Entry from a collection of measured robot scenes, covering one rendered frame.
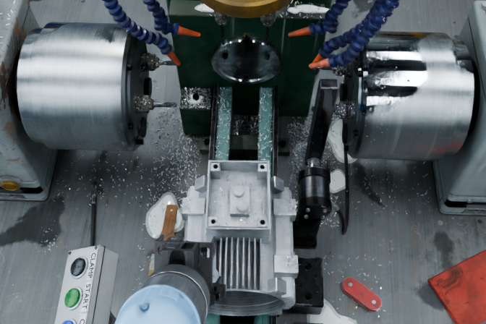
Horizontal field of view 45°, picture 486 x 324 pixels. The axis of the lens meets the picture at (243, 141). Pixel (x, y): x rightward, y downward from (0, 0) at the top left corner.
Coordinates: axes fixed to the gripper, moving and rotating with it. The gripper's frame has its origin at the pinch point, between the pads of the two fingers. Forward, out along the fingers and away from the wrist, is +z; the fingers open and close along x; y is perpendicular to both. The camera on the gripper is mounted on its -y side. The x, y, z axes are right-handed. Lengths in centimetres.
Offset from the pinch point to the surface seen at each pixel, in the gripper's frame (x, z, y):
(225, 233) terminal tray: -4.0, 7.3, 5.2
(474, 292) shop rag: -54, 36, -9
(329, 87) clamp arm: -19.4, 6.5, 28.4
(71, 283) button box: 20.6, 9.9, -4.1
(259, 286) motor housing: -9.6, 7.2, -2.9
